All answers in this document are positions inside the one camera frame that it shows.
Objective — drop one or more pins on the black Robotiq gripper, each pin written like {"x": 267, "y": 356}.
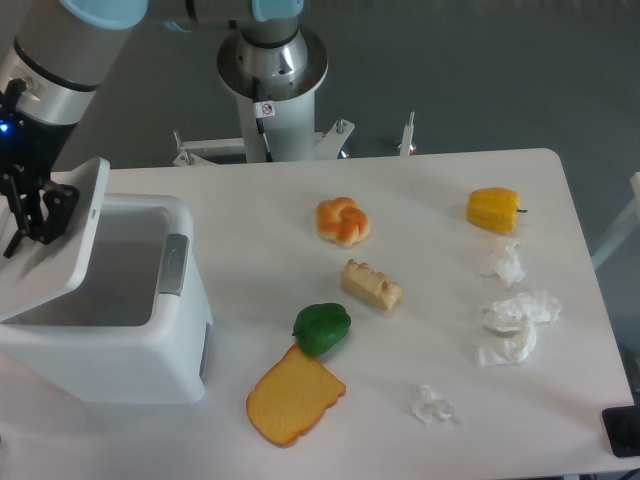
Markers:
{"x": 42, "y": 209}

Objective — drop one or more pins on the white trash can body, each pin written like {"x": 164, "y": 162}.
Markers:
{"x": 136, "y": 330}

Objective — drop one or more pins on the knotted bread roll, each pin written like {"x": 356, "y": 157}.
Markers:
{"x": 342, "y": 221}

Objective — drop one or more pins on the orange toast slice toy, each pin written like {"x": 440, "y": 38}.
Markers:
{"x": 291, "y": 397}

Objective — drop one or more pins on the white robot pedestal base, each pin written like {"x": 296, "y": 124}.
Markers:
{"x": 273, "y": 70}

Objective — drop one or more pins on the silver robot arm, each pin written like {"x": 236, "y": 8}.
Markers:
{"x": 60, "y": 56}

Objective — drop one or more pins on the white trash can lid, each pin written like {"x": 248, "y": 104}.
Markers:
{"x": 37, "y": 273}

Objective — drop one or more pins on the green toy bell pepper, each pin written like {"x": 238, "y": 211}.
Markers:
{"x": 319, "y": 327}

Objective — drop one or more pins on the beige cake slice toy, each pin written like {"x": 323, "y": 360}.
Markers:
{"x": 360, "y": 280}

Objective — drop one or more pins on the crumpled white tissue small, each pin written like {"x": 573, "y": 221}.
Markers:
{"x": 428, "y": 407}

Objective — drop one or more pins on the crumpled white tissue upper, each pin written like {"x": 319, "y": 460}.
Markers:
{"x": 504, "y": 263}

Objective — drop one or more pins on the white table frame leg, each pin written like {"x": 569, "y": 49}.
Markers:
{"x": 625, "y": 223}

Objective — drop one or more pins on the yellow toy bell pepper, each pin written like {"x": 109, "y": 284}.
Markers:
{"x": 495, "y": 209}

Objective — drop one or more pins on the crumpled white tissue large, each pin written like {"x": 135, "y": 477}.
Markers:
{"x": 513, "y": 326}

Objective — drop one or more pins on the black device at edge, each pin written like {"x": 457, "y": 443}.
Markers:
{"x": 622, "y": 428}

